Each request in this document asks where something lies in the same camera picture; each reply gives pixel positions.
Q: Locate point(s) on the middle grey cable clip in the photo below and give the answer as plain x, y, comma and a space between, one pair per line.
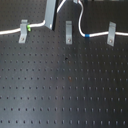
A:
69, 32

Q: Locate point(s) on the green tape marker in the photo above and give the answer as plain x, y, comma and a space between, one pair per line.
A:
29, 28

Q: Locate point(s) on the left grey cable clip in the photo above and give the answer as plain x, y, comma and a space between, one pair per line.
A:
23, 30

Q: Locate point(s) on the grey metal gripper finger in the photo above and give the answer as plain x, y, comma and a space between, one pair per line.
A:
49, 13

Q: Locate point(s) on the grey cable clip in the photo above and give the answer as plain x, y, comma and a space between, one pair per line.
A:
23, 30
69, 32
111, 34

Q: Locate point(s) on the right grey cable clip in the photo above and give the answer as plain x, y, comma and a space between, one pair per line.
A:
111, 34

